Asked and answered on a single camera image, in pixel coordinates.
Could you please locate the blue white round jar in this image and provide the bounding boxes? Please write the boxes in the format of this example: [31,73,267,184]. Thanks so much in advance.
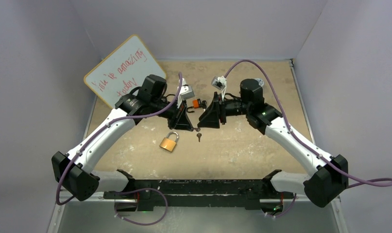
[256,78,265,88]

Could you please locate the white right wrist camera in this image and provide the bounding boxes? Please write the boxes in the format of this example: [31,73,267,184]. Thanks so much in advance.
[211,76,227,100]

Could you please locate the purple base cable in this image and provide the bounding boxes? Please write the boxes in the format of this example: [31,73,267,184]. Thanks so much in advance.
[114,188,168,226]
[264,193,298,219]

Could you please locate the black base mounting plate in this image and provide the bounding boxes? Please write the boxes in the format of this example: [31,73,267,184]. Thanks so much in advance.
[103,179,293,211]

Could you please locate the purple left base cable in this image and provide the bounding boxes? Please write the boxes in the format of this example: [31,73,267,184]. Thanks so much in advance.
[114,188,168,226]

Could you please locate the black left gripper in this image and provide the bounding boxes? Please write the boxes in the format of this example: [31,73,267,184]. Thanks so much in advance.
[151,96,194,131]

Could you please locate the small silver keys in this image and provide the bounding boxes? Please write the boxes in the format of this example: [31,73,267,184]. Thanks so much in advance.
[193,128,202,142]

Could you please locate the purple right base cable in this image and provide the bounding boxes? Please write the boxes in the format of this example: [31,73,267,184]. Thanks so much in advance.
[264,193,298,219]

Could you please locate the whiteboard with red writing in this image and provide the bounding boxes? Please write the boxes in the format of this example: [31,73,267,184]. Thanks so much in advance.
[84,34,167,108]

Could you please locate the black-headed keys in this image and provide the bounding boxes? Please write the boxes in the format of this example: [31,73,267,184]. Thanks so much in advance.
[199,100,207,111]

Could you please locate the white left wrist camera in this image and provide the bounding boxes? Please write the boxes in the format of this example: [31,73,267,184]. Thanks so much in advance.
[177,84,195,107]

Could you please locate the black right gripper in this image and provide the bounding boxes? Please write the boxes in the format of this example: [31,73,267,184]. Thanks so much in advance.
[198,92,251,129]

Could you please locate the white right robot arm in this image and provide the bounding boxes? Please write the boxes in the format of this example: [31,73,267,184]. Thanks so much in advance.
[197,77,349,208]

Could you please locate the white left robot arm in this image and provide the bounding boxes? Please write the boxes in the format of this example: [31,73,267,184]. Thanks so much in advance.
[51,72,194,205]

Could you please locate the orange padlock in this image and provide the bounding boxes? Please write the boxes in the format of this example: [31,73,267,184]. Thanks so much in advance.
[187,99,202,113]

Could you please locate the brass padlock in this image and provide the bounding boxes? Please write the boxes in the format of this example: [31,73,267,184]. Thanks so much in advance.
[159,132,179,152]

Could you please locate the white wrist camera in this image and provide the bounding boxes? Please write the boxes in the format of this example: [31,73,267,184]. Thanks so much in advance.
[177,84,195,107]
[211,76,227,100]

